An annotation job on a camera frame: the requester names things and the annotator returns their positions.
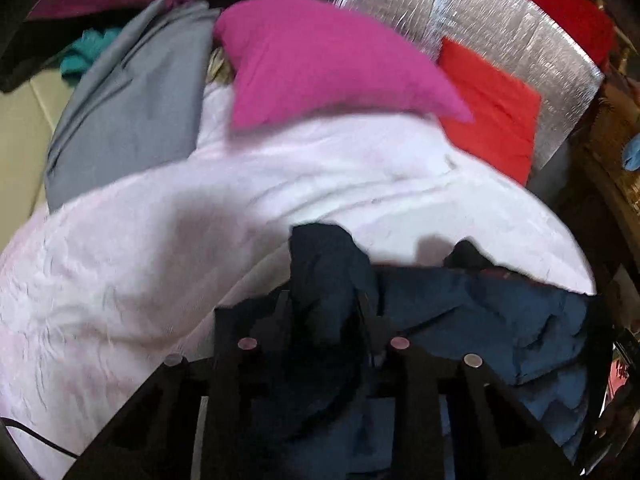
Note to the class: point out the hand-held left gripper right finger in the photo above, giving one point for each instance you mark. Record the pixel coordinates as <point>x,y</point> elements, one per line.
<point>395,360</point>

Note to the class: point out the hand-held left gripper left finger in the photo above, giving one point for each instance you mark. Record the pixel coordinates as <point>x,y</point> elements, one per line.
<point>260,330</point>

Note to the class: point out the navy blue jacket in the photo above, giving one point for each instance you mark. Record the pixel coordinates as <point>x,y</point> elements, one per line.
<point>500,320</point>

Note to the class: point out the white textured bedspread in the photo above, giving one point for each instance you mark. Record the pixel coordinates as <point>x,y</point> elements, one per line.
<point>150,260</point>

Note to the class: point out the grey cloth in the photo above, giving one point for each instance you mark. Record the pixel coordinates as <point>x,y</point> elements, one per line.
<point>130,110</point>

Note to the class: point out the red cloth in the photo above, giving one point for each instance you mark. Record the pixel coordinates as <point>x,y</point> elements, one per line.
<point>490,115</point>
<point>560,5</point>

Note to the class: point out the magenta cloth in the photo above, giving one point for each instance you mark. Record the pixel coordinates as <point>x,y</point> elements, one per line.
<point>310,70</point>

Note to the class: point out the dark carved wooden furniture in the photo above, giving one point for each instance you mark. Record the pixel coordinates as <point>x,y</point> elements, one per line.
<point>607,160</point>

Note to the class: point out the cream sofa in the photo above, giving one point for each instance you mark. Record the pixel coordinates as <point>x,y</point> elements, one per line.
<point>30,150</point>

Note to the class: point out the blue cloth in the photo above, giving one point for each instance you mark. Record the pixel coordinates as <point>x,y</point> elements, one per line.
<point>632,152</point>

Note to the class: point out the teal cloth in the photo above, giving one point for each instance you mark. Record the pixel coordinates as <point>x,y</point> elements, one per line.
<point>85,52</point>

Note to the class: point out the silver foil insulation sheet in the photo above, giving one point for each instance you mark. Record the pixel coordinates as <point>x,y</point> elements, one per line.
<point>500,20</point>

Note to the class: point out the black cloth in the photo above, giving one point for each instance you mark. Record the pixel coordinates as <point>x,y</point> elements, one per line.
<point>20,55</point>

